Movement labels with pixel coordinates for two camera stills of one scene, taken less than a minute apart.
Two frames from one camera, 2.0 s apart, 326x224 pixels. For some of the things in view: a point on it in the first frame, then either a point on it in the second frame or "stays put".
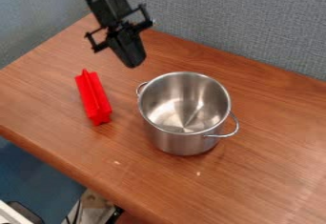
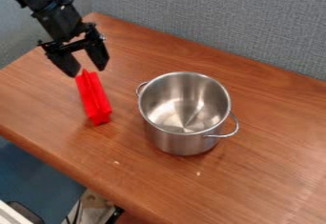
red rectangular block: [95, 101] stays put
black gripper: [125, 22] → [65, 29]
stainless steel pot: [185, 111] stays put
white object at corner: [11, 215] stays put
